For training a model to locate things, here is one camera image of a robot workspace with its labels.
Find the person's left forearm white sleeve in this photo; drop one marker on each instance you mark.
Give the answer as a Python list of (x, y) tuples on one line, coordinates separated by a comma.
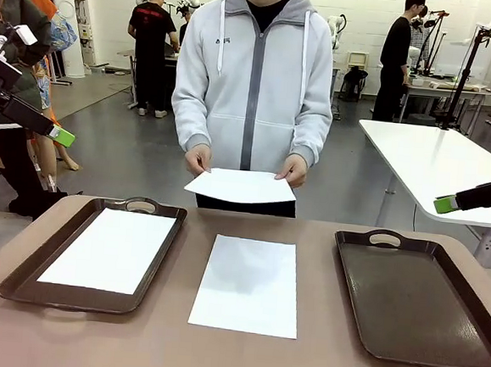
[(313, 138)]

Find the grey background desk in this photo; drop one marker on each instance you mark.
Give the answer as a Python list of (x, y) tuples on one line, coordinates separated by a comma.
[(448, 90)]

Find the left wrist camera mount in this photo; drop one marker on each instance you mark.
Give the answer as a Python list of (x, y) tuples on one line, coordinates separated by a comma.
[(25, 35)]

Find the person's right hand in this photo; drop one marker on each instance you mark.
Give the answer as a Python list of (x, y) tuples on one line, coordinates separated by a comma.
[(198, 160)]

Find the person's right forearm white sleeve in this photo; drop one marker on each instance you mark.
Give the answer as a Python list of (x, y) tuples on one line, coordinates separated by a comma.
[(190, 128)]

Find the white table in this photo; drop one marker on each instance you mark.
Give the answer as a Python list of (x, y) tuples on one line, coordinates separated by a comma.
[(421, 163)]

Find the person with orange hood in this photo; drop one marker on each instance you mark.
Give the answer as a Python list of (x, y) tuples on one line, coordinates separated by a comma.
[(13, 161)]

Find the dark brown serving tray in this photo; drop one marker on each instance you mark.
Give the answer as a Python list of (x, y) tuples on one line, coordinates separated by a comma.
[(70, 298), (410, 303)]

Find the black desk lamp stand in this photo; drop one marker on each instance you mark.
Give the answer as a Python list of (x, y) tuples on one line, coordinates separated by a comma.
[(431, 41)]

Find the white tower air conditioner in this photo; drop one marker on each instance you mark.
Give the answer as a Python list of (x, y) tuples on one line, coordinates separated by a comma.
[(68, 29)]

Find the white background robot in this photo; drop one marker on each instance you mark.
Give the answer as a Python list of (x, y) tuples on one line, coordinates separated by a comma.
[(337, 29), (187, 0)]

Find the person's left hand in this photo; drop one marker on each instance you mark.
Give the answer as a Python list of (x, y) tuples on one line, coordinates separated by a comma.
[(295, 170)]

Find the beige mannequin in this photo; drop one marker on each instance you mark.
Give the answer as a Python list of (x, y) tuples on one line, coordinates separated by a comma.
[(47, 159)]

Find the person in white hoodie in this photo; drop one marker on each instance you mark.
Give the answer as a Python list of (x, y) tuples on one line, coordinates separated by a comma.
[(253, 86)]

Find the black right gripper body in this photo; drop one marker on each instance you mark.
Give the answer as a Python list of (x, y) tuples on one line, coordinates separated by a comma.
[(487, 194)]

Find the chair with black backpack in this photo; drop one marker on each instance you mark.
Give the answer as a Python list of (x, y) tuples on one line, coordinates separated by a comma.
[(355, 79)]

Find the white A4 paper sheet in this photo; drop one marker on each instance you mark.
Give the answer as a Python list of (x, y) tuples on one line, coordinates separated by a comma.
[(108, 249), (241, 187)]

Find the white A4 paper stack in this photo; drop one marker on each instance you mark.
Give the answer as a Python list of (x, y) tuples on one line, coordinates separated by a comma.
[(246, 285)]

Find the man in black t-shirt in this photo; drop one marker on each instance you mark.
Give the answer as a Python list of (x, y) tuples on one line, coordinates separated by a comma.
[(151, 36)]

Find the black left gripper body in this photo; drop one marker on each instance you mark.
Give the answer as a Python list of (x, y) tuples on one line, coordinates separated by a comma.
[(21, 112)]

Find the black camera tripod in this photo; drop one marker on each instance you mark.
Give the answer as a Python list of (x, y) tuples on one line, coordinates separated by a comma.
[(461, 90)]

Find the man in black clothes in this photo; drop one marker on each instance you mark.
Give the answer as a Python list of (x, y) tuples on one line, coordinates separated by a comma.
[(394, 55)]

